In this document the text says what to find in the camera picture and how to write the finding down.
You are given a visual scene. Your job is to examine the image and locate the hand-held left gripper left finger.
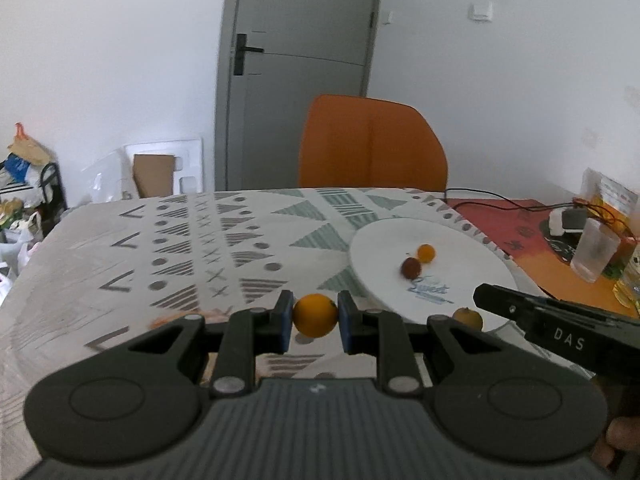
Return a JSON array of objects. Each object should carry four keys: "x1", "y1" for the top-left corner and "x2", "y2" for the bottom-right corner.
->
[{"x1": 127, "y1": 290, "x2": 295, "y2": 395}]

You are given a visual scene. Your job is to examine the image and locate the person's right hand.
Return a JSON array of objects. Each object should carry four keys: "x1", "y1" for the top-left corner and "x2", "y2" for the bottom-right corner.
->
[{"x1": 592, "y1": 416, "x2": 640, "y2": 477}]

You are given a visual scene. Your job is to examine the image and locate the grey door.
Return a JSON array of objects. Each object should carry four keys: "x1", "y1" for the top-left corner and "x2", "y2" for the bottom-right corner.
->
[{"x1": 214, "y1": 0, "x2": 386, "y2": 194}]

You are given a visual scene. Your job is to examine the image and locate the brown cardboard piece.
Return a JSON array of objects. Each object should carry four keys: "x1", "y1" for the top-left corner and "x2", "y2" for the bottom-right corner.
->
[{"x1": 132, "y1": 153, "x2": 177, "y2": 199}]

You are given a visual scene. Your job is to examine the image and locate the large orange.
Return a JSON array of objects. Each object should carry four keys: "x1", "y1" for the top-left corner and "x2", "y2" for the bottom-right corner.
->
[{"x1": 292, "y1": 293, "x2": 339, "y2": 338}]

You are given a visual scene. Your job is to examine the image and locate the clear plastic cup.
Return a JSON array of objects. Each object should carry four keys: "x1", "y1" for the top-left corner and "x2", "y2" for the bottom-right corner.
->
[{"x1": 570, "y1": 217, "x2": 621, "y2": 284}]

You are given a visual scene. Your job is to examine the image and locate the red patterned cloth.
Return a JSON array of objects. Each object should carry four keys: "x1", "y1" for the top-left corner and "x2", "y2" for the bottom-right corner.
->
[{"x1": 445, "y1": 198, "x2": 640, "y2": 318}]

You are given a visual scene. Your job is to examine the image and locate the patterned white tablecloth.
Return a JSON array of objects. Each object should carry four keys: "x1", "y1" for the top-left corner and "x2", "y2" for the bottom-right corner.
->
[{"x1": 0, "y1": 187, "x2": 551, "y2": 480}]

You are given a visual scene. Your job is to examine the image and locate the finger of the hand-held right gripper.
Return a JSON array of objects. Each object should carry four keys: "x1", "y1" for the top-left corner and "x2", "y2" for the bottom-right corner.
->
[{"x1": 472, "y1": 283, "x2": 540, "y2": 334}]

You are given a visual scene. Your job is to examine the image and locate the small yellow-brown fruit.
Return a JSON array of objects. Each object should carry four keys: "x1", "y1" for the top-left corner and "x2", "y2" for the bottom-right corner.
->
[{"x1": 453, "y1": 308, "x2": 484, "y2": 331}]

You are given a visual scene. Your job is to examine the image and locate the snack packet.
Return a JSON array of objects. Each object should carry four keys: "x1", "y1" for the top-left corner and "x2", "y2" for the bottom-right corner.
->
[{"x1": 579, "y1": 167, "x2": 637, "y2": 233}]

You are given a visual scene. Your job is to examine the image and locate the black door handle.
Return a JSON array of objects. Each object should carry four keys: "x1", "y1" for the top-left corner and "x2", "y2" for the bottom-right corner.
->
[{"x1": 233, "y1": 33, "x2": 265, "y2": 76}]

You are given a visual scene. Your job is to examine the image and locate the white power strip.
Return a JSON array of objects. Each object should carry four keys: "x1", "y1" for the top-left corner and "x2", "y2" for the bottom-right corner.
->
[{"x1": 548, "y1": 207, "x2": 587, "y2": 237}]

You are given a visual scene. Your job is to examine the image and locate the clear plastic bag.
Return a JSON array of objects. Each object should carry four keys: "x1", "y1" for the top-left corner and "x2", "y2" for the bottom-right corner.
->
[{"x1": 81, "y1": 154, "x2": 127, "y2": 207}]

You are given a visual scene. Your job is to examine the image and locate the glass jar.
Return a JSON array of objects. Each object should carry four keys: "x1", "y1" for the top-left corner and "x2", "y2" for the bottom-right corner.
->
[{"x1": 612, "y1": 244, "x2": 640, "y2": 312}]

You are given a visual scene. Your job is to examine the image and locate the orange chair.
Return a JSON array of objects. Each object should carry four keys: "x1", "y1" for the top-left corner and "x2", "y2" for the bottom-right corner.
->
[{"x1": 298, "y1": 94, "x2": 449, "y2": 194}]

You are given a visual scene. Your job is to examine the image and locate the white foam packaging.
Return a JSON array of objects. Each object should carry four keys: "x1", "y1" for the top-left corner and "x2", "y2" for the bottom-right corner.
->
[{"x1": 123, "y1": 134, "x2": 205, "y2": 199}]

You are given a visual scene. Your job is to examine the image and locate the cluttered rack with bags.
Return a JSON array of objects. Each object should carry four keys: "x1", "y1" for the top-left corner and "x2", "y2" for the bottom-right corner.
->
[{"x1": 0, "y1": 122, "x2": 57, "y2": 281}]

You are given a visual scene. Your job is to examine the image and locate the black cable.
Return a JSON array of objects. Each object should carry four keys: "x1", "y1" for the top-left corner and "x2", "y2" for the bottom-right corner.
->
[{"x1": 444, "y1": 188, "x2": 576, "y2": 212}]

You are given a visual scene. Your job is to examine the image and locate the white round plate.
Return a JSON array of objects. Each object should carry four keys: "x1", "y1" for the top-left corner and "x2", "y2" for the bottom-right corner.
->
[{"x1": 348, "y1": 217, "x2": 532, "y2": 334}]

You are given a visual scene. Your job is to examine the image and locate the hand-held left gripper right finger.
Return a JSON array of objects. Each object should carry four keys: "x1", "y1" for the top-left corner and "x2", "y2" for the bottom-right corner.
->
[{"x1": 337, "y1": 290, "x2": 507, "y2": 394}]

